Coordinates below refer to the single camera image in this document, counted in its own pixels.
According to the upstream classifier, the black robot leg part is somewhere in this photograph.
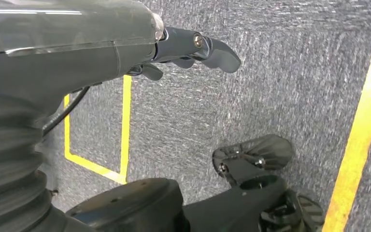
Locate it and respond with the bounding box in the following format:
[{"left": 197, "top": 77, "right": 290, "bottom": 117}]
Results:
[{"left": 65, "top": 134, "right": 325, "bottom": 232}]

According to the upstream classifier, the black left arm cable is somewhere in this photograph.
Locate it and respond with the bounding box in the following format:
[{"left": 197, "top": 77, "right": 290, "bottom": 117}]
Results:
[{"left": 43, "top": 86, "right": 91, "bottom": 137}]

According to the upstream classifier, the yellow floor tape square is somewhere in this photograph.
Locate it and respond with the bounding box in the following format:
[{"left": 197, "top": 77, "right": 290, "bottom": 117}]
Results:
[{"left": 63, "top": 75, "right": 132, "bottom": 186}]

